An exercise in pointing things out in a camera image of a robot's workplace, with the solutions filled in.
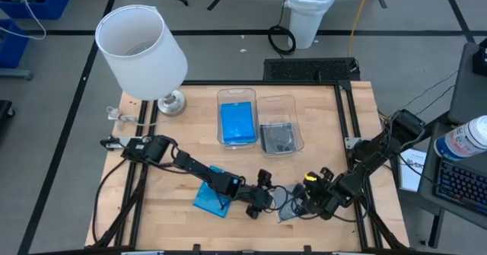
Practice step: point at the blue jewel case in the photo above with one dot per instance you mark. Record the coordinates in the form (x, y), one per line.
(239, 142)
(207, 203)

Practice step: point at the black backlit keyboard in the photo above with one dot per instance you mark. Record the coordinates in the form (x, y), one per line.
(464, 186)

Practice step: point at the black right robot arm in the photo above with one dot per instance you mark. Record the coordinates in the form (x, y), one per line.
(380, 152)

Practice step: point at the black perforated metal box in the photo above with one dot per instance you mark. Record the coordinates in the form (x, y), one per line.
(304, 70)

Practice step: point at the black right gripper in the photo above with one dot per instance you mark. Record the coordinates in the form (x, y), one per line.
(327, 198)

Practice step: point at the white trash bin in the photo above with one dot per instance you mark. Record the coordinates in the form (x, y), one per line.
(312, 11)

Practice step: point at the grey flat panel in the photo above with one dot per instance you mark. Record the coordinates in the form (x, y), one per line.
(468, 95)

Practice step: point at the black aluminium table frame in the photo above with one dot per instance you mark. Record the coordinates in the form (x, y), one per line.
(228, 83)

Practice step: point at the clear black jewel case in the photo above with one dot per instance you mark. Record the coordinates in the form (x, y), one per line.
(283, 215)
(266, 151)
(279, 139)

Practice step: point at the small black device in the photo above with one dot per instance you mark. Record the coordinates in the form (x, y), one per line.
(481, 61)

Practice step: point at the white wipes canister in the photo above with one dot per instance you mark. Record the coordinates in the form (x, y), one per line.
(464, 139)

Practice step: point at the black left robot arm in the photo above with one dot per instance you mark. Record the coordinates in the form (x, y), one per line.
(205, 173)

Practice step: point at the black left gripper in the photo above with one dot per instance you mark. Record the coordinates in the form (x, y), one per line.
(258, 199)

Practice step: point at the blue storage bin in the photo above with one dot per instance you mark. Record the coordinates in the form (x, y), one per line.
(13, 49)
(53, 4)

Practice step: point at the white shade table lamp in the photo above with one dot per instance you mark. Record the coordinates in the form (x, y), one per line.
(141, 53)

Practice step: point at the clear plastic bin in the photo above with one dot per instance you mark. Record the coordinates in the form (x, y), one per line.
(236, 94)
(277, 106)

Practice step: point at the dark grey computer desk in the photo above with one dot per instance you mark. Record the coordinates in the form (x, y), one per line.
(429, 179)

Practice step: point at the yellow plastic tag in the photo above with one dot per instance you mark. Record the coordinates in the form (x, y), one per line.
(310, 177)

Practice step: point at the white printed paper sign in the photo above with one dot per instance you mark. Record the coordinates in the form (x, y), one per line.
(411, 171)

